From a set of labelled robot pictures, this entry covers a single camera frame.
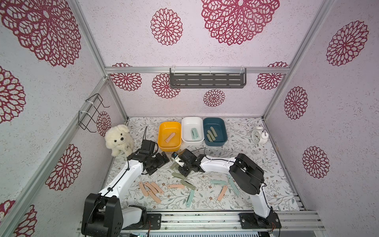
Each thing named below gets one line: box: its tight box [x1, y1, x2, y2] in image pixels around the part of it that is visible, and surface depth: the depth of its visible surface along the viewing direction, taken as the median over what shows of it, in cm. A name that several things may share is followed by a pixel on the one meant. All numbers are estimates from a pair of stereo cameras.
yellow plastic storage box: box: [157, 120, 182, 153], surface depth 109 cm
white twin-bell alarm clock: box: [251, 125, 269, 145], surface depth 100 cm
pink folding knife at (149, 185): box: [144, 181, 158, 195], surface depth 85 cm
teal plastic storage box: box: [202, 117, 228, 147], surface depth 112 cm
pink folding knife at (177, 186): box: [167, 184, 185, 189], surface depth 87 cm
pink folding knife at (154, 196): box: [147, 190, 162, 204], surface depth 83 cm
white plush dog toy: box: [104, 124, 135, 158], surface depth 89 cm
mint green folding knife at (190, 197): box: [185, 189, 195, 208], surface depth 83 cm
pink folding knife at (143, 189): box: [139, 181, 149, 197], surface depth 86 cm
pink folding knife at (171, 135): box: [165, 132, 176, 143], surface depth 108 cm
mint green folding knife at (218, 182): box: [209, 179, 228, 186], surface depth 89 cm
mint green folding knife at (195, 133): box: [191, 127, 200, 140], surface depth 111 cm
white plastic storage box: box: [181, 116, 205, 147], surface depth 114 cm
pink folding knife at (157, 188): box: [150, 181, 164, 195], surface depth 86 cm
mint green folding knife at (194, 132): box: [190, 127, 198, 140], surface depth 111 cm
